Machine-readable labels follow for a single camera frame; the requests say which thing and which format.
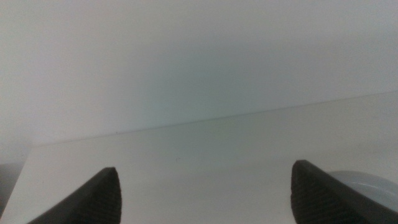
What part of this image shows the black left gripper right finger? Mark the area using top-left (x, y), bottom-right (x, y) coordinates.
top-left (290, 159), bottom-right (398, 224)

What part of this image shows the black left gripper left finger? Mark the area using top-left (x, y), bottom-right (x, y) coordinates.
top-left (26, 167), bottom-right (123, 224)

